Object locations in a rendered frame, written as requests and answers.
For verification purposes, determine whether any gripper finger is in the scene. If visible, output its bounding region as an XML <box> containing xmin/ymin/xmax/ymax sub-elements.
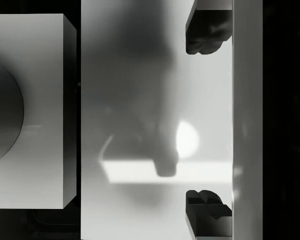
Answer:
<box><xmin>185</xmin><ymin>189</ymin><xmax>234</xmax><ymax>240</ymax></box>
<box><xmin>185</xmin><ymin>0</ymin><xmax>234</xmax><ymax>56</ymax></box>

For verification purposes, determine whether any black stove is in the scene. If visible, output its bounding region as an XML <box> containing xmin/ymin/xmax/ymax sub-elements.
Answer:
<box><xmin>0</xmin><ymin>0</ymin><xmax>234</xmax><ymax>240</ymax></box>

